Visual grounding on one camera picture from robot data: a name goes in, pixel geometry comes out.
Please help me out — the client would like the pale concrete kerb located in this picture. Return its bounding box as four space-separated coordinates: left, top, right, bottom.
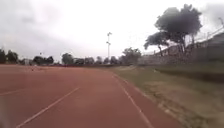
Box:
113 73 194 128

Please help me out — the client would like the patchy grass strip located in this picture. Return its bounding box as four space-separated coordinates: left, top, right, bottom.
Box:
105 63 224 128

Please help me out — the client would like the row of distant trees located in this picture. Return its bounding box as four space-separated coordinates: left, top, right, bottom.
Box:
0 47 142 66

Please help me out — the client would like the large dark tree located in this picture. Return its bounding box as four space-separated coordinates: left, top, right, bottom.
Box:
154 3 203 54

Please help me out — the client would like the small dark tree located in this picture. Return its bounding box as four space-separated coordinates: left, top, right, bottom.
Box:
143 31 170 57

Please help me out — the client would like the grey concrete wall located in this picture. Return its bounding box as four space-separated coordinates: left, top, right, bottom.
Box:
137 32 224 66

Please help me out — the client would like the red running track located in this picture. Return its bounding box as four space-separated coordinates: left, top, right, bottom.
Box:
0 64 186 128

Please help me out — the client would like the tall floodlight pole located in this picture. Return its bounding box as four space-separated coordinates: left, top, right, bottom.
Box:
105 31 113 62

